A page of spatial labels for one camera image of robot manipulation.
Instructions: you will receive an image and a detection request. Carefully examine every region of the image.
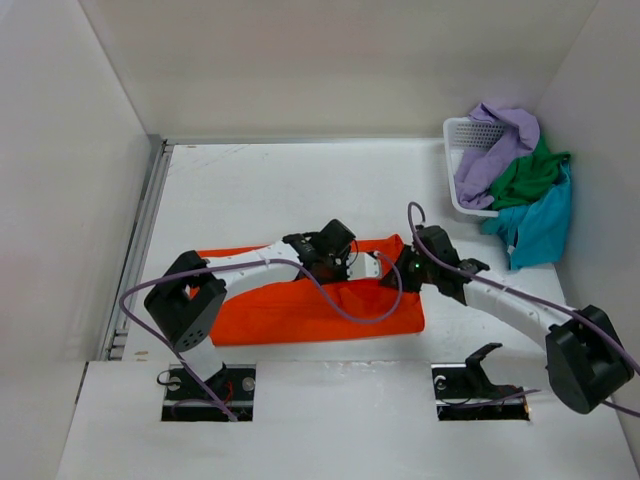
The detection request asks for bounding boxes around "orange t shirt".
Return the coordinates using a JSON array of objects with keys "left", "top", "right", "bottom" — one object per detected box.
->
[{"left": 209, "top": 234, "right": 426, "bottom": 346}]

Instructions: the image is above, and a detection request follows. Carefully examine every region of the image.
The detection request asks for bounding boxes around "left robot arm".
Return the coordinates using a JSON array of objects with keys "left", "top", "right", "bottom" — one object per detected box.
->
[{"left": 144, "top": 219, "right": 355, "bottom": 391}]

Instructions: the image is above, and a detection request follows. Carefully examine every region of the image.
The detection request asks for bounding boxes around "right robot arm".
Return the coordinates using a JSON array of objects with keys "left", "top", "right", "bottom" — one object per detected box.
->
[{"left": 381, "top": 226, "right": 639, "bottom": 414}]

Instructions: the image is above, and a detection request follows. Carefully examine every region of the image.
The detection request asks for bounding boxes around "lilac t shirt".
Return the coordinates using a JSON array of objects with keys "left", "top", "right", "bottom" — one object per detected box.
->
[{"left": 454, "top": 102, "right": 541, "bottom": 210}]

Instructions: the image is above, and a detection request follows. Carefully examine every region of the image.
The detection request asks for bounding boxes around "teal t shirt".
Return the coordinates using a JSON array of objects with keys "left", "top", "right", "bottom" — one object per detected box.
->
[{"left": 480, "top": 162, "right": 572, "bottom": 271}]

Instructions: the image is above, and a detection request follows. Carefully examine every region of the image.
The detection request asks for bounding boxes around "white laundry basket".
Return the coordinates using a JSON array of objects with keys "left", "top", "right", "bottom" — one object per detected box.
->
[{"left": 443, "top": 117, "right": 505, "bottom": 223}]

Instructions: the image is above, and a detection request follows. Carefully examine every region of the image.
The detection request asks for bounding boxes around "green t shirt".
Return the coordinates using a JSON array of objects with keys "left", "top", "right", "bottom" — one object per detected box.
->
[{"left": 489, "top": 136, "right": 572, "bottom": 211}]

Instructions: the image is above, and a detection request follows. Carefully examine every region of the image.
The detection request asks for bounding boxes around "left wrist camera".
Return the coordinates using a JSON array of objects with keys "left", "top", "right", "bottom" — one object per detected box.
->
[{"left": 346, "top": 252, "right": 383, "bottom": 281}]

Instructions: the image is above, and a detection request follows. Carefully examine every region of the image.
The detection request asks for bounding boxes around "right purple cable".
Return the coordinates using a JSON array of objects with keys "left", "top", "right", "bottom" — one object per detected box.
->
[{"left": 407, "top": 201, "right": 640, "bottom": 419}]

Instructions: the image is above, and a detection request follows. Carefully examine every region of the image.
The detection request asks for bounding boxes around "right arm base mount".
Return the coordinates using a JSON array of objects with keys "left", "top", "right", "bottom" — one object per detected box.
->
[{"left": 431, "top": 342, "right": 530, "bottom": 422}]

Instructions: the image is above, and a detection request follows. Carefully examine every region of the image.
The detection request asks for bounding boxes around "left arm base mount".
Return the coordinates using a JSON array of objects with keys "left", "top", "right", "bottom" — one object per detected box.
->
[{"left": 156, "top": 364, "right": 257, "bottom": 422}]

